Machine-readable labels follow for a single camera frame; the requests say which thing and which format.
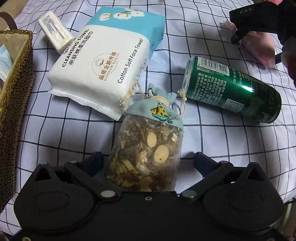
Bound herb sachet with blue top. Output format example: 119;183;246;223
105;84;184;192

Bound white pocket tissue pack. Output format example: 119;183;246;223
38;11;74;54

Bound blue surgical face masks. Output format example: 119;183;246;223
0;44;13;82

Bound pink soft toy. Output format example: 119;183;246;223
234;31;276;68

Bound blue white checkered sheet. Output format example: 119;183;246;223
0;0;296;237

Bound green drink can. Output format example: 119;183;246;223
181;56;281;123

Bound woven basket with floral liner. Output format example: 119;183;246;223
0;11;36;214

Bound blue white cleansing towel pack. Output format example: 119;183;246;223
48;6;166;120

